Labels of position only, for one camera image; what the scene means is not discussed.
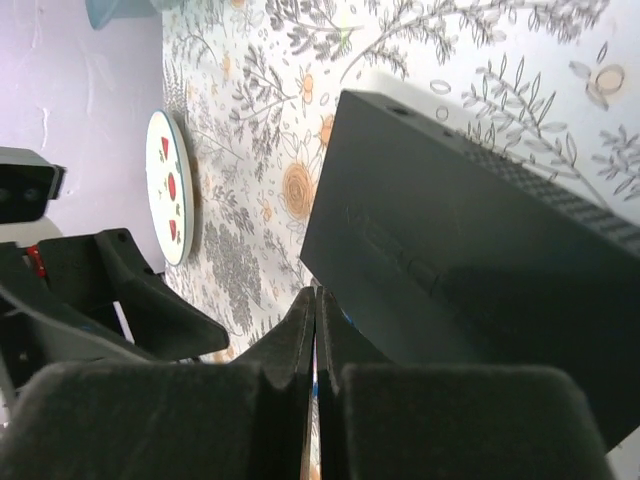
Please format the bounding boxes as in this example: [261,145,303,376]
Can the strawberry pattern plate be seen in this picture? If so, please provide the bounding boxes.
[145,110,195,266]

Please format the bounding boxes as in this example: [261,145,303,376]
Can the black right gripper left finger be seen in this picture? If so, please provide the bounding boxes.
[1,287,316,479]

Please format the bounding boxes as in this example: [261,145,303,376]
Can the floral table mat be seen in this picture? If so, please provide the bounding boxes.
[162,1,639,363]

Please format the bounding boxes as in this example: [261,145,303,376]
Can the teal plastic tray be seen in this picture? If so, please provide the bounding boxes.
[84,0,184,31]

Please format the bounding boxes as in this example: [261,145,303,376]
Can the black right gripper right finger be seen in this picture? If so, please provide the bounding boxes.
[315,288,613,479]

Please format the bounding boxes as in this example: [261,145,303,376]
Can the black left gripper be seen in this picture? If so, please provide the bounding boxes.
[1,229,229,395]

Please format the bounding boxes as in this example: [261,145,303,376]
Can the black network switch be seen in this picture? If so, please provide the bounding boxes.
[300,90,639,447]

